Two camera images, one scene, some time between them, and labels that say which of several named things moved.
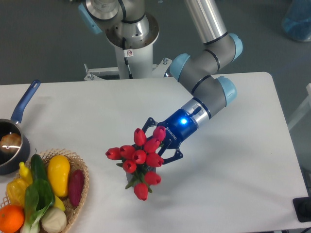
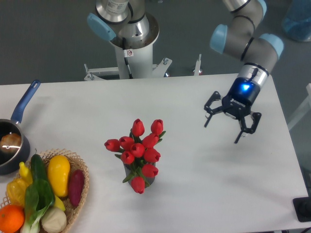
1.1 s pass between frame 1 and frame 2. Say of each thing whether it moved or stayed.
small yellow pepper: stayed
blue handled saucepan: stayed
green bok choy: stayed
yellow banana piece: stayed
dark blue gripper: moved
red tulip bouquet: moved
